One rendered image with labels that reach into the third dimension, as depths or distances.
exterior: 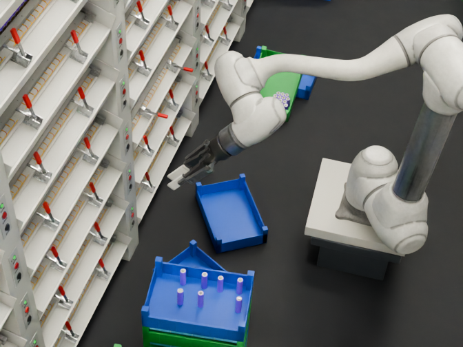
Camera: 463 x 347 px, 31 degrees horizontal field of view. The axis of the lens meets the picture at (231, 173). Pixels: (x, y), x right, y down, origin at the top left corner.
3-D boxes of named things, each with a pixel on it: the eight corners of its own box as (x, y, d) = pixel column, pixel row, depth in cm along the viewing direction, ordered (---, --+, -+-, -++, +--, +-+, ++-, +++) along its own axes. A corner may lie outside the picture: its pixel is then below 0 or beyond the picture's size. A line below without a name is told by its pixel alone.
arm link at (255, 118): (257, 150, 252) (239, 113, 256) (297, 123, 245) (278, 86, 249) (239, 148, 243) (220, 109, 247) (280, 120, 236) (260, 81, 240)
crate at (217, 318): (253, 286, 254) (254, 270, 248) (243, 342, 240) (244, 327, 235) (156, 271, 257) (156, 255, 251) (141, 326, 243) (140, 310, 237)
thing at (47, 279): (118, 179, 277) (130, 155, 267) (36, 326, 237) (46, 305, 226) (63, 150, 275) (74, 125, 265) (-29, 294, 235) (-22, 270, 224)
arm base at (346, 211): (395, 188, 307) (398, 177, 303) (384, 231, 292) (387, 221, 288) (346, 175, 310) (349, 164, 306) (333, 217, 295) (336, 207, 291)
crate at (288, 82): (288, 122, 364) (287, 113, 357) (243, 111, 368) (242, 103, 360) (306, 64, 375) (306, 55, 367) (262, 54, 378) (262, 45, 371)
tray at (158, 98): (188, 55, 323) (197, 38, 316) (129, 160, 283) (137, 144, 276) (142, 29, 321) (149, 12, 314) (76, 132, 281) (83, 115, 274)
